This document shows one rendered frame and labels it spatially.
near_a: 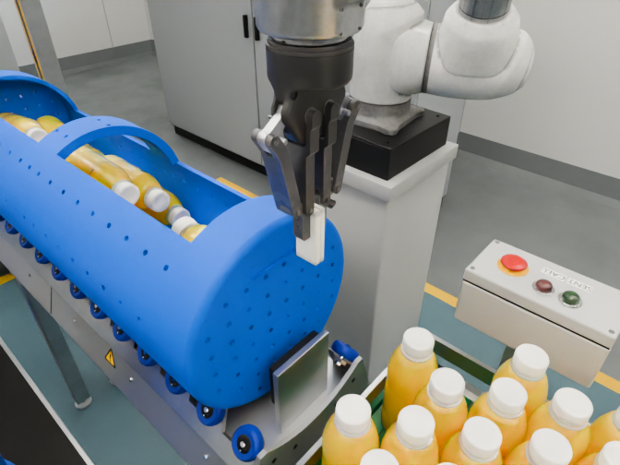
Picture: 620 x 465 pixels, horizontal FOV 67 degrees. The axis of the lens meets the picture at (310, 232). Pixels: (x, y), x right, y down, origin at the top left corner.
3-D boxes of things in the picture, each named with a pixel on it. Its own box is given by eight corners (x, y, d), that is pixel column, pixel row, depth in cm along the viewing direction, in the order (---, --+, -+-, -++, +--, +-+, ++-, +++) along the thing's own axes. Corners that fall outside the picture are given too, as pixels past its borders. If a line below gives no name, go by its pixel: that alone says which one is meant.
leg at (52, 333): (88, 393, 179) (30, 266, 143) (95, 402, 176) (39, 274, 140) (72, 403, 176) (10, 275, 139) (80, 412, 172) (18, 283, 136)
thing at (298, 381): (315, 380, 73) (315, 323, 66) (327, 388, 72) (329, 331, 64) (268, 423, 67) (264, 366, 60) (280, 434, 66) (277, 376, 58)
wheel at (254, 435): (247, 415, 63) (237, 418, 61) (270, 436, 60) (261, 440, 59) (233, 445, 63) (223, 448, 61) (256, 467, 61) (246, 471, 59)
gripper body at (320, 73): (309, 52, 35) (309, 164, 40) (376, 31, 40) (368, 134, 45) (241, 35, 39) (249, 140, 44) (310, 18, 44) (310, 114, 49)
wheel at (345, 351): (332, 334, 73) (326, 346, 72) (355, 350, 70) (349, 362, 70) (342, 339, 76) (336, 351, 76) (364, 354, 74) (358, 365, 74)
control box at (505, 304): (481, 285, 80) (494, 236, 74) (609, 347, 69) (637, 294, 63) (452, 317, 74) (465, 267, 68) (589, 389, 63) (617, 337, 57)
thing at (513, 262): (506, 256, 70) (507, 249, 70) (530, 266, 69) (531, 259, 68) (495, 267, 68) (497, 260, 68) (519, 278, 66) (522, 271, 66)
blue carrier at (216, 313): (88, 164, 126) (51, 55, 109) (344, 327, 78) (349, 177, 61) (-29, 210, 109) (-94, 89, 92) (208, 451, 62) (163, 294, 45)
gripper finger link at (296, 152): (323, 108, 41) (312, 113, 40) (319, 216, 48) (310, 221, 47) (291, 98, 43) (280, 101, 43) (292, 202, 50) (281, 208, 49)
